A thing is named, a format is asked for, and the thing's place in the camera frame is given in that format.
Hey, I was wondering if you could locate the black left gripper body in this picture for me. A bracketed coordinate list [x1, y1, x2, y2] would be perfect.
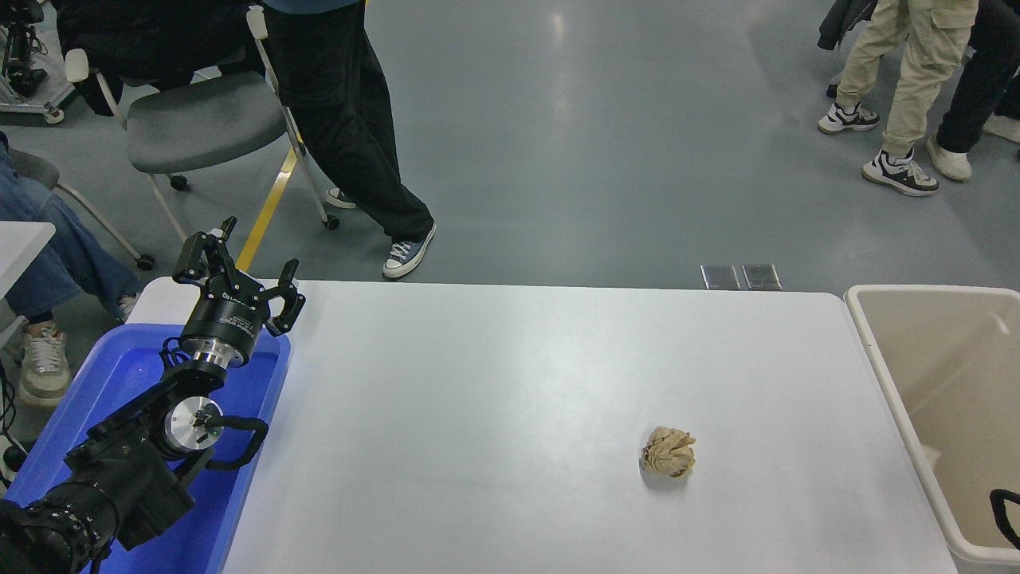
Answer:
[180, 287, 267, 361]

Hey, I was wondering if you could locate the blue plastic tray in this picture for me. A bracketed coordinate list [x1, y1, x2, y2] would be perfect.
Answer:
[4, 323, 292, 574]

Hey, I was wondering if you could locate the grey wheeled chair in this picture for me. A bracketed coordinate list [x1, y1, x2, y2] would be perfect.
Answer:
[0, 147, 156, 272]
[64, 6, 341, 240]

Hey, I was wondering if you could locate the person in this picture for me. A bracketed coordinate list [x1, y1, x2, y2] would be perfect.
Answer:
[927, 0, 1020, 182]
[818, 0, 979, 197]
[0, 132, 144, 407]
[261, 0, 437, 280]

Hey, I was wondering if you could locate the small white side table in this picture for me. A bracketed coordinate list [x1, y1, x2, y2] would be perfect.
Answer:
[0, 222, 57, 344]

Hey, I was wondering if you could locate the black jacket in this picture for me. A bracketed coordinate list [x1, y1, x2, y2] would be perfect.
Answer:
[52, 0, 272, 116]

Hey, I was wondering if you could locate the black equipment on wheeled stand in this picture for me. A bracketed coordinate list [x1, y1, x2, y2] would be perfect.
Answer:
[0, 0, 77, 124]

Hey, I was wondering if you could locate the crumpled tan paper ball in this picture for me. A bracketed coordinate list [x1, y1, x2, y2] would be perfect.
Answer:
[640, 427, 696, 479]

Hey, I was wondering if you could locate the dark grey garment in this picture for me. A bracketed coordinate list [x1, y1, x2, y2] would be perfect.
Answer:
[818, 0, 877, 52]

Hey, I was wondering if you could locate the large pale plastic bin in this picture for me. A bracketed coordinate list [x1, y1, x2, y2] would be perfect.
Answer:
[845, 285, 1020, 567]

